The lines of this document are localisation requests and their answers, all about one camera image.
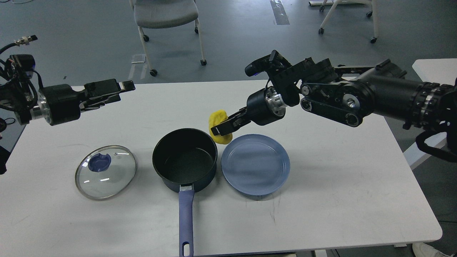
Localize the dark pot with blue handle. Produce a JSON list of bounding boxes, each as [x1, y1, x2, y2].
[[152, 128, 218, 257]]

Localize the grey office chair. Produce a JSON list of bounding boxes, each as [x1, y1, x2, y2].
[[129, 0, 207, 77]]

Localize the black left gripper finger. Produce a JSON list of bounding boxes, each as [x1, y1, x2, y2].
[[79, 94, 121, 112], [84, 79, 136, 101]]

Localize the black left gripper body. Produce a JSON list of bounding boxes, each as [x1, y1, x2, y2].
[[39, 84, 86, 126]]

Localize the glass pot lid blue knob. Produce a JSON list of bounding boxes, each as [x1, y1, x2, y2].
[[75, 145, 137, 200]]

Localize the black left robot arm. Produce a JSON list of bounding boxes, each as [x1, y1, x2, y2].
[[0, 54, 135, 126]]

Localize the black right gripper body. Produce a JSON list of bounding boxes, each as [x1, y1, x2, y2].
[[245, 87, 287, 126]]

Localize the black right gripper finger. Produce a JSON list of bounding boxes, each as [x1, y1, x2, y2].
[[211, 119, 251, 136], [216, 107, 248, 126]]

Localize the white chair base with wheels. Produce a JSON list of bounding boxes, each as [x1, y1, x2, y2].
[[307, 0, 380, 45]]

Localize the yellow potato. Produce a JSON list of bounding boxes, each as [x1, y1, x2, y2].
[[208, 110, 233, 145]]

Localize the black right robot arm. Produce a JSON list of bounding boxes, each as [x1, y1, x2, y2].
[[209, 50, 457, 162]]

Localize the blue round plate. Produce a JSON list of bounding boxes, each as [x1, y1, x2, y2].
[[221, 134, 291, 196]]

